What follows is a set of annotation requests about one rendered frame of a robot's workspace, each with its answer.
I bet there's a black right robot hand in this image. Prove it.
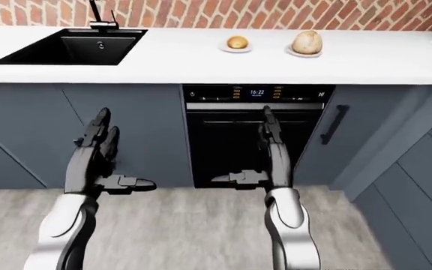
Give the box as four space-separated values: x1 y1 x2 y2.
210 105 294 191

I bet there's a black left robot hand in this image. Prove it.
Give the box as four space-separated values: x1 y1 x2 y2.
64 106 158 196

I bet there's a black built-in oven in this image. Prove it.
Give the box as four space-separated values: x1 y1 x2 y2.
181 83 337 189

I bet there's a grey base cabinet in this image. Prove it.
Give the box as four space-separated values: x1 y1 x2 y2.
0 82 196 190

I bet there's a white plate under loaf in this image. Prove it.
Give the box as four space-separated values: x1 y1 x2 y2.
283 43 323 59

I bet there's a small white plate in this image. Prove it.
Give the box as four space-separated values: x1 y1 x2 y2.
217 40 254 54

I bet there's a large oval bread loaf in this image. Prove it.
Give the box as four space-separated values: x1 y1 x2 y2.
291 29 324 56

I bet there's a grey corner cabinet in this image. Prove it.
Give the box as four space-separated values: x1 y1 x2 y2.
293 83 432 270

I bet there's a black kitchen sink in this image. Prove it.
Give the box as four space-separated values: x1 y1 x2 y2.
0 28 149 67

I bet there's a small round bread roll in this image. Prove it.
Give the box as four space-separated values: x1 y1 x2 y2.
226 35 249 50

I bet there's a black sink faucet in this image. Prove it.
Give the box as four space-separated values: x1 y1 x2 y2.
88 0 120 30

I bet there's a black cabinet door handle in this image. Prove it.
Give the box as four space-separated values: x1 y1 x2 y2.
319 103 350 146

